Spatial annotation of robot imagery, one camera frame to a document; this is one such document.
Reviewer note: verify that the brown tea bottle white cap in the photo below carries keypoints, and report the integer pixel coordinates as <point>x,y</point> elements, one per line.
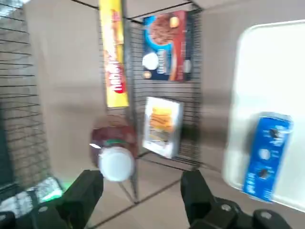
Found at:
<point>116,164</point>

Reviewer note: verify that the yellow biscuit box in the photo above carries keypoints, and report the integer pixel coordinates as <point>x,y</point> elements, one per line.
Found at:
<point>114,59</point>

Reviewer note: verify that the blue Oreo cookie box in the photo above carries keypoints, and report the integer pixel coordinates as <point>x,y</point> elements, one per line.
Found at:
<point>267,155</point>

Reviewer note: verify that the white orange cracker box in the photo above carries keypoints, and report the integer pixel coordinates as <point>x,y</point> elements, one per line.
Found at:
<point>162,126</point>

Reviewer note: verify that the cream plastic tray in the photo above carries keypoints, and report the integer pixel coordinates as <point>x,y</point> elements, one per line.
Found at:
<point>262,71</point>

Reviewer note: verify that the dark blue chocolate cookie box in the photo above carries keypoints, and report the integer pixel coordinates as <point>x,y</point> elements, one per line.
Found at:
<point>166,43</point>

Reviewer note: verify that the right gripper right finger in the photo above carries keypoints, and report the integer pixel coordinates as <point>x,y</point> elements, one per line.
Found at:
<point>197,202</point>

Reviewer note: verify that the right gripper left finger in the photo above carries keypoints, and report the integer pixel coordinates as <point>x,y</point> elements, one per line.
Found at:
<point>81,195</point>

